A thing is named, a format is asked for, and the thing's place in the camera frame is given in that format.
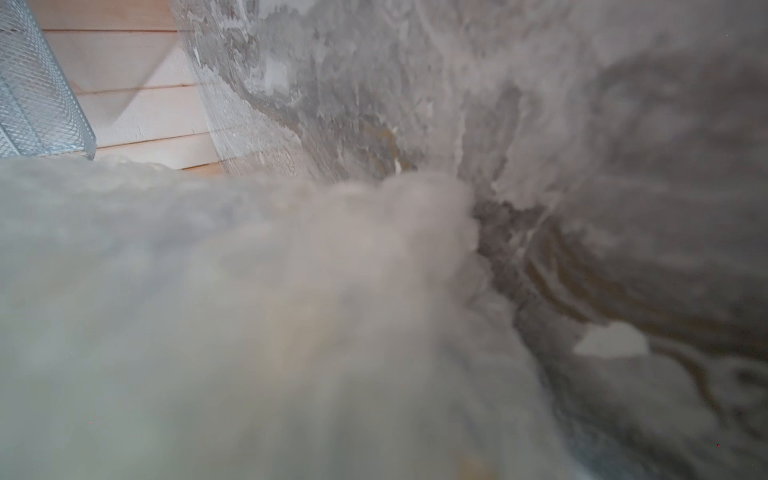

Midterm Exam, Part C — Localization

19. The white wire mesh shelf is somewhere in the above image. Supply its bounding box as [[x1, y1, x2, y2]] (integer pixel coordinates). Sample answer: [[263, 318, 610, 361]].
[[1, 0, 97, 160]]

